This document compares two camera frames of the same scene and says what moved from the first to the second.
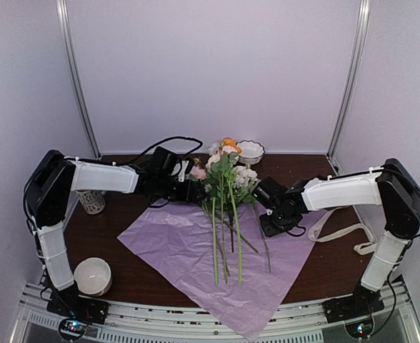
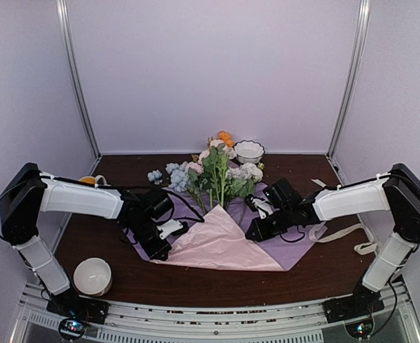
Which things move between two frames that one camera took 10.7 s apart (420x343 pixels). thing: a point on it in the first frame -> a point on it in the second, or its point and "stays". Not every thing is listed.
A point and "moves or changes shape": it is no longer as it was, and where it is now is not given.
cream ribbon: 362,249 stays
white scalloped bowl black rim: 252,152 stays
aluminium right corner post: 365,11 stays
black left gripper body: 169,192 -> 141,231
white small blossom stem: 263,234 -> 203,154
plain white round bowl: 93,276 stays
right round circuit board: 361,329 stays
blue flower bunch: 231,211 moves or changes shape
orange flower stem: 231,142 moves or changes shape
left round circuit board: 73,329 stays
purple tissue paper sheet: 229,266 moves or changes shape
